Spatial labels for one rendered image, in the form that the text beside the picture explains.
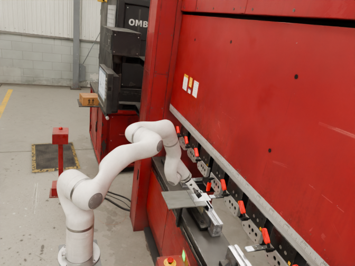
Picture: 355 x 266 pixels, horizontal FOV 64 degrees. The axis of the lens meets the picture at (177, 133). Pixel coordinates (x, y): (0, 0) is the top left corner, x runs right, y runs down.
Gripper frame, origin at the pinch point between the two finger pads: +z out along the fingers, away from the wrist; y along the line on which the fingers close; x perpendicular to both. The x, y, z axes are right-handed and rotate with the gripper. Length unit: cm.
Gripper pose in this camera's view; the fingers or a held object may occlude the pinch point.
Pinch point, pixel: (197, 192)
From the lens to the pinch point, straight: 196.3
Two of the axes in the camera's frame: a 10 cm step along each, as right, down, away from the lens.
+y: -3.1, -3.8, 8.7
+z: 4.9, 7.2, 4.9
